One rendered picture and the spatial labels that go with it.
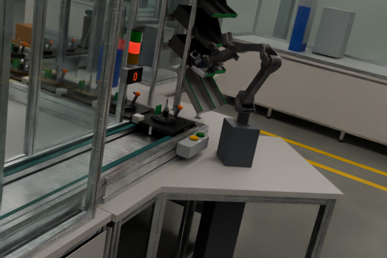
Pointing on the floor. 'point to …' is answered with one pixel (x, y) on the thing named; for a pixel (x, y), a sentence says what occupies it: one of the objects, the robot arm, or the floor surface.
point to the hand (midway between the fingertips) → (203, 64)
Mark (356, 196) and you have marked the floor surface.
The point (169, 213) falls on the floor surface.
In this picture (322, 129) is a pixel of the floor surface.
